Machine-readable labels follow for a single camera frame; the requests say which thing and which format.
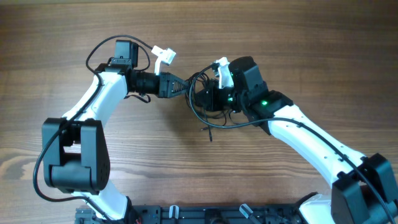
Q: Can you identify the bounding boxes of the black camera cable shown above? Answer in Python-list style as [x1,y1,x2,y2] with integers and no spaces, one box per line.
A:
[32,34,155,223]
[188,63,397,224]

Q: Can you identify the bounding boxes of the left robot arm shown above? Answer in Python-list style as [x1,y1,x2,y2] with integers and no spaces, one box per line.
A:
[33,35,187,223]

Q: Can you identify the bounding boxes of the black right camera cable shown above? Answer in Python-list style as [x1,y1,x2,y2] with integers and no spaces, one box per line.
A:
[188,63,397,224]

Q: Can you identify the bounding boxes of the black left camera cable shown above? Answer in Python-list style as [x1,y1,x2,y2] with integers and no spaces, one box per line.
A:
[32,34,155,223]

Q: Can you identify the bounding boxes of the black usb cables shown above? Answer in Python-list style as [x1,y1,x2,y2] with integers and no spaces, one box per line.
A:
[185,71,237,142]

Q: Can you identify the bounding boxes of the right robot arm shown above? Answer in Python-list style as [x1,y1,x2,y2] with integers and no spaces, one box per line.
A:
[188,56,397,223]

